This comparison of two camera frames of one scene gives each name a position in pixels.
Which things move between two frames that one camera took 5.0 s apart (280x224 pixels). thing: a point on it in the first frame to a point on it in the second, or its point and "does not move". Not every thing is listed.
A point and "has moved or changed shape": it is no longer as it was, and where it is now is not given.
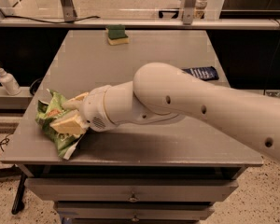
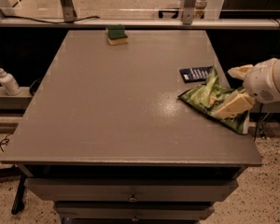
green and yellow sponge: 116,35 does not move
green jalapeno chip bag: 64,142 has moved or changed shape
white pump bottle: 8,82 does not move
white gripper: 93,108 to 259,79
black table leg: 19,204 does not move
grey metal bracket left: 66,3 does not move
